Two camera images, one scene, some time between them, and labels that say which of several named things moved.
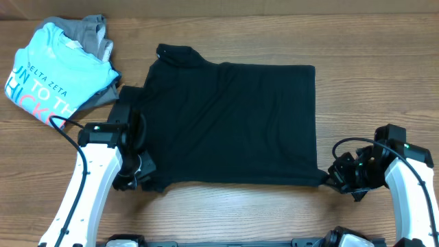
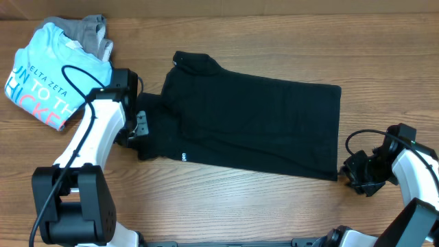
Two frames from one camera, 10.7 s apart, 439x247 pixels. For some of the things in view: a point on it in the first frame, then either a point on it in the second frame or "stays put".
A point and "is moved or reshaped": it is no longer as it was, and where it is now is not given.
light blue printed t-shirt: (51, 76) stays put
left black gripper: (149, 165) to (142, 131)
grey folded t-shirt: (89, 33) stays put
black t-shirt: (210, 122) is moved or reshaped
